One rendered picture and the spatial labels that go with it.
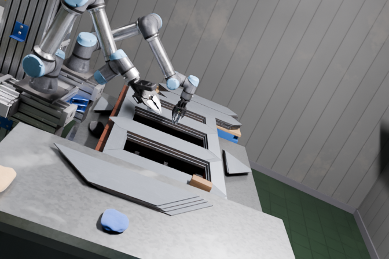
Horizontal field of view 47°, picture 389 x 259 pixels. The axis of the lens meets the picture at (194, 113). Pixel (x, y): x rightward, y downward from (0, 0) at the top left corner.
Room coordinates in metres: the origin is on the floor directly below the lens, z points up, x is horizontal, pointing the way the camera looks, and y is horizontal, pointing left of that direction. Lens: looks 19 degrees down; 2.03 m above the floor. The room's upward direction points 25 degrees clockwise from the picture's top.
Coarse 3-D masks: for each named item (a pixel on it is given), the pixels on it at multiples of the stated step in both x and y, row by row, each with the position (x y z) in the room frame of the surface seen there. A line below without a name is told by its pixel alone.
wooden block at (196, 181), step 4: (192, 176) 2.23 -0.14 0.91; (196, 176) 2.24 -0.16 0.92; (192, 180) 2.19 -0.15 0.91; (196, 180) 2.19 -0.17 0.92; (200, 180) 2.21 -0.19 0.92; (204, 180) 2.23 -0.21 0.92; (192, 184) 2.19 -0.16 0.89; (196, 184) 2.19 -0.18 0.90; (200, 184) 2.19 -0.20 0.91; (204, 184) 2.19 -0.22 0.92; (208, 184) 2.21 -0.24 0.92; (200, 188) 2.19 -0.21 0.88; (204, 188) 2.19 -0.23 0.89; (208, 188) 2.19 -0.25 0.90; (208, 192) 2.19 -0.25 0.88
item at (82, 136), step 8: (104, 96) 3.34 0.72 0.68; (96, 104) 3.12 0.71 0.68; (112, 104) 3.25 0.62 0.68; (88, 112) 2.92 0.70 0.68; (96, 112) 2.98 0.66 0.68; (104, 112) 3.04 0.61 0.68; (88, 120) 2.80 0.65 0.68; (96, 120) 2.86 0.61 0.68; (104, 120) 2.91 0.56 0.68; (72, 128) 2.59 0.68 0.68; (80, 128) 2.64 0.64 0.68; (88, 128) 2.69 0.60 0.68; (80, 136) 2.54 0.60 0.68; (88, 136) 2.58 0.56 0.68; (96, 136) 2.63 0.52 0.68; (80, 144) 2.45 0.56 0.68; (88, 144) 2.49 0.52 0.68; (96, 144) 2.54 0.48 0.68
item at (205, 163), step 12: (168, 108) 3.31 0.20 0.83; (156, 120) 2.97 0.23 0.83; (168, 120) 3.00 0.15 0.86; (204, 120) 3.34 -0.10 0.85; (132, 132) 2.52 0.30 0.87; (192, 132) 3.02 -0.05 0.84; (144, 144) 2.52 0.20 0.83; (156, 144) 2.55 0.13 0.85; (204, 144) 2.93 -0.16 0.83; (180, 156) 2.57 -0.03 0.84; (192, 156) 2.59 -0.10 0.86; (204, 168) 2.59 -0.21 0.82
